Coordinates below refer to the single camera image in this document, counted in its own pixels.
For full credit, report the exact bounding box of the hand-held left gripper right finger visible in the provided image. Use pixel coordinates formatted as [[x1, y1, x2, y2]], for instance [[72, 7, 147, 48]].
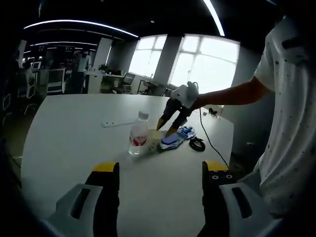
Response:
[[197, 160, 275, 237]]

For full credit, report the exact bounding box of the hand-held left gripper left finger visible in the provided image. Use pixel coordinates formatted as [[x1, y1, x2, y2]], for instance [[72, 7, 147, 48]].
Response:
[[47, 162, 120, 237]]

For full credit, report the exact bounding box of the blue tissue packet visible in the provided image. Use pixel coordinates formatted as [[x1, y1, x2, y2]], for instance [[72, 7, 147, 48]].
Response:
[[175, 125, 198, 139]]

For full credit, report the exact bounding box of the clear packet with blue sponge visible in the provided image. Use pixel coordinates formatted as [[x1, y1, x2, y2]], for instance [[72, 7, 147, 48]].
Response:
[[159, 134, 185, 152]]

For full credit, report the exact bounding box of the white paper cup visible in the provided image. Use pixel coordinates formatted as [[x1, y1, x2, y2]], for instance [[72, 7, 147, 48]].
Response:
[[147, 128, 164, 152]]

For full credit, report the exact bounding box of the clear water bottle red label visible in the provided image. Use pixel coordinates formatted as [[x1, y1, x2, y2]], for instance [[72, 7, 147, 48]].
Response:
[[128, 111, 150, 156]]

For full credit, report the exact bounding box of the white tabletop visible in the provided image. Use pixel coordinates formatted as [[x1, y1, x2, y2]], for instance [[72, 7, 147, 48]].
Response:
[[21, 93, 235, 237]]

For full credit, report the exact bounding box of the grey mesh office chair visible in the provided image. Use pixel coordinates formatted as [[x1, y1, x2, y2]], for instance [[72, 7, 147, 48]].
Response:
[[121, 72, 135, 93]]

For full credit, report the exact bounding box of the white power strip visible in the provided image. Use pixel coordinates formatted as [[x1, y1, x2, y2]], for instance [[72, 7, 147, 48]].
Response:
[[101, 118, 138, 128]]

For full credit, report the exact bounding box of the white cabinet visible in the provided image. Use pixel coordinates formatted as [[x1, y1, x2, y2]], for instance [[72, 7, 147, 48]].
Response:
[[86, 72, 105, 94]]

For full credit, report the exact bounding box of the short ceiling light strip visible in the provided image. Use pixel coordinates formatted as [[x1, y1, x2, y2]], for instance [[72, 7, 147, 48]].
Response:
[[202, 0, 226, 37]]

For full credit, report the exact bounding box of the person in white shirt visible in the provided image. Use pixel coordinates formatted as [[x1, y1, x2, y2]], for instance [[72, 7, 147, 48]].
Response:
[[251, 14, 316, 219]]

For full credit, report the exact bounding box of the white office chair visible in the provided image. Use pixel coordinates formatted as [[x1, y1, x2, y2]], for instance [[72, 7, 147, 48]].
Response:
[[47, 67, 67, 93]]

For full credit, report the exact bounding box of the long curved ceiling light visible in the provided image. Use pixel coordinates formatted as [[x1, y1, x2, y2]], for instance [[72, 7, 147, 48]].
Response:
[[23, 19, 139, 39]]

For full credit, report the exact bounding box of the metal frame trolley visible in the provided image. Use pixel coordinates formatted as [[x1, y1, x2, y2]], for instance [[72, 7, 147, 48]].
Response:
[[139, 79, 174, 96]]

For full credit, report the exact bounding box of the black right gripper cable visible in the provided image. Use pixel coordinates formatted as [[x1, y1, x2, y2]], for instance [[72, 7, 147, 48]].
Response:
[[197, 103, 230, 170]]

